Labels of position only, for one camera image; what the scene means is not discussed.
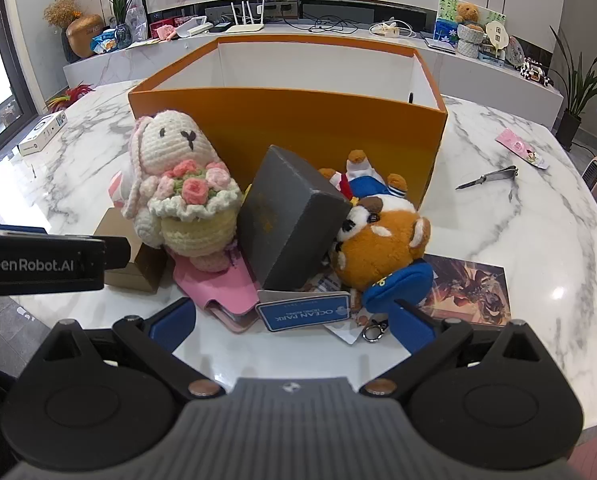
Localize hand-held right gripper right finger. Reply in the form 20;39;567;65
361;300;551;401

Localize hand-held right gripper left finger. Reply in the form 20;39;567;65
42;297;226;401

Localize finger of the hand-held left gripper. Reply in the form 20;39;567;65
0;222;48;235
103;236;132;272

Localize pink wallet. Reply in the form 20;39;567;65
171;250;262;335

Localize white printed paper tag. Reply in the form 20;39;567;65
322;307;381;346

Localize red panda plush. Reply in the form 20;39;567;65
318;149;435;315

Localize blue Ocean booklet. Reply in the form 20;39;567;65
256;294;351;333

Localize crochet bunny with bouquet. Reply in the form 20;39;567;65
107;110;244;273

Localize dark grey box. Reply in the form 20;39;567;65
236;145;353;292

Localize orange cardboard box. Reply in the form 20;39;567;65
127;35;449;211

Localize small brown cardboard box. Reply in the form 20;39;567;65
93;207;176;295

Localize illustrated art card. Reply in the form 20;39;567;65
423;254;511;333

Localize white product box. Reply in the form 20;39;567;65
18;112;68;157

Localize dark framed glass door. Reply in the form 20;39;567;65
0;0;44;161

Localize red feather decoration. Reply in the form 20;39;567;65
46;82;95;113

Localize metal nail clipper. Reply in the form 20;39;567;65
455;165;520;201

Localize golden vase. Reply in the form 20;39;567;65
66;14;104;58

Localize blue snack bags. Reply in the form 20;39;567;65
89;29;122;55

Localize pink card packet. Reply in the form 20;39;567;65
495;127;549;168

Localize green plant in glass vase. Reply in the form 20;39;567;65
106;0;156;50

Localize potted plant in black pot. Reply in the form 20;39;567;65
548;25;597;151

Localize white marble TV cabinet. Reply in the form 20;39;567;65
63;0;564;131

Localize white router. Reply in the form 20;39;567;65
225;1;265;35

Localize small miniature house model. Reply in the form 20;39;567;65
478;42;506;66

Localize cow pattern toy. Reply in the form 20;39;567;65
518;57;554;86

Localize grey laptop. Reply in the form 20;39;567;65
423;35;456;55

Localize round decorative plate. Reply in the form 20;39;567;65
505;35;526;63

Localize cream fan ornament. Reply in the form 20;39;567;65
485;20;509;53

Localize painted picture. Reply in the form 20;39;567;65
435;0;508;43

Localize brown teddy bear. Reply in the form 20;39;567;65
454;2;485;31

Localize white device with cable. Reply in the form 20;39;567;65
369;19;419;40

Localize black cables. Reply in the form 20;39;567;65
298;15;374;32

